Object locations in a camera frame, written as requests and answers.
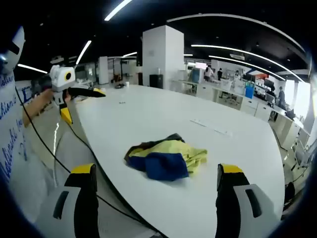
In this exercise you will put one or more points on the white office desk row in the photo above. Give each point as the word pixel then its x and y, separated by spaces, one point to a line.
pixel 250 102

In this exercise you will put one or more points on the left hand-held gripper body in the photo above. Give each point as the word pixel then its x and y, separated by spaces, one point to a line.
pixel 59 79

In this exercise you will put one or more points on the white chest device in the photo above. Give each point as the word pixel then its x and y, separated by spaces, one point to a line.
pixel 15 49

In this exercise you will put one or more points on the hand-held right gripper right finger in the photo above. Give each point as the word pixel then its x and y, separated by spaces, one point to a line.
pixel 227 193

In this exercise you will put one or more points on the black bin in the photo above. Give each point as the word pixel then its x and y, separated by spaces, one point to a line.
pixel 156 81

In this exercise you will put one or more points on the person's left hand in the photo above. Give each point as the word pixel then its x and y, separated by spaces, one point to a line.
pixel 47 95

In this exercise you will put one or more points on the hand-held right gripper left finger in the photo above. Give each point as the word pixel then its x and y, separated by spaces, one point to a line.
pixel 84 188

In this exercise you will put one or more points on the blue box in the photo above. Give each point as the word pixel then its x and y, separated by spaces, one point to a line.
pixel 248 91

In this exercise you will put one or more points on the white square pillar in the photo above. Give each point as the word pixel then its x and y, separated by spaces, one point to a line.
pixel 162 54

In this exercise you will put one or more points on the person's white printed shirt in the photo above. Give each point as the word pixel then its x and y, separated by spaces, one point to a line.
pixel 15 148

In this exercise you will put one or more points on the yellow blue brown garment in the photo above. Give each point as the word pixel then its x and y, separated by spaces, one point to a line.
pixel 163 161

